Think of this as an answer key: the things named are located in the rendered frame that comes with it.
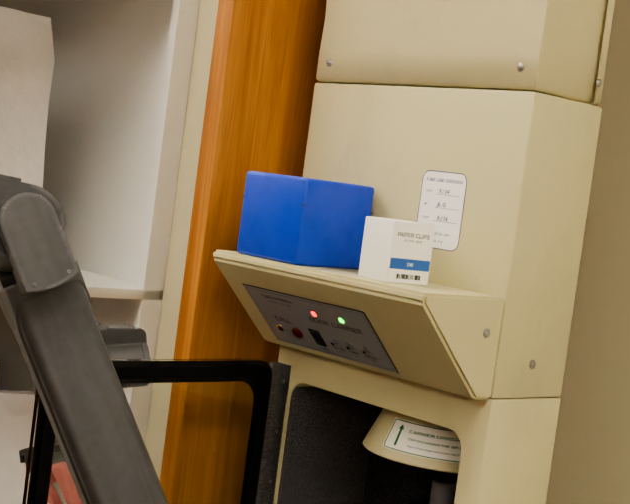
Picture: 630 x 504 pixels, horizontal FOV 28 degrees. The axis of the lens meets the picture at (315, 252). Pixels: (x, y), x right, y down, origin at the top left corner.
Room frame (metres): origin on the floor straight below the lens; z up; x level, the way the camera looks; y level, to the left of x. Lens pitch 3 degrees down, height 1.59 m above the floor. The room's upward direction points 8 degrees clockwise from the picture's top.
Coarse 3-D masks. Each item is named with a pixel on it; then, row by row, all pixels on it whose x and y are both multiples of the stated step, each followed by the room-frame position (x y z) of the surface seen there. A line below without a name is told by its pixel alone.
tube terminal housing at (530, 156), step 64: (320, 128) 1.43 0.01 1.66; (384, 128) 1.35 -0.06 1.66; (448, 128) 1.28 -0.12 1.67; (512, 128) 1.22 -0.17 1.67; (576, 128) 1.26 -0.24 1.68; (384, 192) 1.34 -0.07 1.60; (512, 192) 1.21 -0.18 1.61; (576, 192) 1.27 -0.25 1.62; (448, 256) 1.27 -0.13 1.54; (512, 256) 1.21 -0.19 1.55; (576, 256) 1.28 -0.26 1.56; (512, 320) 1.22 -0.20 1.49; (320, 384) 1.39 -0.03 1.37; (384, 384) 1.31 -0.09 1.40; (512, 384) 1.23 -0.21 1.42; (512, 448) 1.24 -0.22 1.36
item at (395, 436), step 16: (384, 416) 1.36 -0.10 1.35; (400, 416) 1.33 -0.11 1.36; (368, 432) 1.38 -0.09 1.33; (384, 432) 1.34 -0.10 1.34; (400, 432) 1.32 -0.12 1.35; (416, 432) 1.31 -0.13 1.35; (432, 432) 1.31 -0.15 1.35; (448, 432) 1.31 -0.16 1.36; (368, 448) 1.35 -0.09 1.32; (384, 448) 1.33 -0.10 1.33; (400, 448) 1.31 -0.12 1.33; (416, 448) 1.30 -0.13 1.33; (432, 448) 1.30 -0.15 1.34; (448, 448) 1.30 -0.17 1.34; (416, 464) 1.30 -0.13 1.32; (432, 464) 1.29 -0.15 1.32; (448, 464) 1.29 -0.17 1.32
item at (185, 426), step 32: (128, 384) 1.28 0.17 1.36; (160, 384) 1.31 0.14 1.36; (192, 384) 1.34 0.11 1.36; (224, 384) 1.37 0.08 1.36; (160, 416) 1.32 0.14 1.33; (192, 416) 1.35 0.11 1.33; (224, 416) 1.38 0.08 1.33; (32, 448) 1.21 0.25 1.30; (160, 448) 1.32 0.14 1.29; (192, 448) 1.35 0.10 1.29; (224, 448) 1.38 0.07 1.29; (64, 480) 1.24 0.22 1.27; (160, 480) 1.32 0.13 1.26; (192, 480) 1.35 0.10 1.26; (224, 480) 1.39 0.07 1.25
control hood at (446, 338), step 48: (240, 288) 1.37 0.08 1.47; (288, 288) 1.29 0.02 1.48; (336, 288) 1.22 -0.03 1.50; (384, 288) 1.17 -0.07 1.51; (432, 288) 1.20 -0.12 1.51; (384, 336) 1.22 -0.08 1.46; (432, 336) 1.16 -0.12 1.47; (480, 336) 1.19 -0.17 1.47; (432, 384) 1.23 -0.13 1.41; (480, 384) 1.19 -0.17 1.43
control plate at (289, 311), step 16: (256, 288) 1.34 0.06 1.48; (256, 304) 1.37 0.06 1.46; (272, 304) 1.34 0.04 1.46; (288, 304) 1.31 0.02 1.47; (304, 304) 1.29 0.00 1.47; (320, 304) 1.27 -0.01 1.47; (272, 320) 1.37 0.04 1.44; (288, 320) 1.34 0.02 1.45; (304, 320) 1.32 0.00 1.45; (320, 320) 1.29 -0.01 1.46; (336, 320) 1.27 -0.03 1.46; (352, 320) 1.24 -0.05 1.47; (368, 320) 1.22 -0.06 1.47; (288, 336) 1.37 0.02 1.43; (304, 336) 1.34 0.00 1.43; (336, 336) 1.29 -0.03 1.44; (352, 336) 1.27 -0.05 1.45; (368, 336) 1.24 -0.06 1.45; (336, 352) 1.32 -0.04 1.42; (352, 352) 1.29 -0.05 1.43; (384, 352) 1.24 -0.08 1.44; (384, 368) 1.27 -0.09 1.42
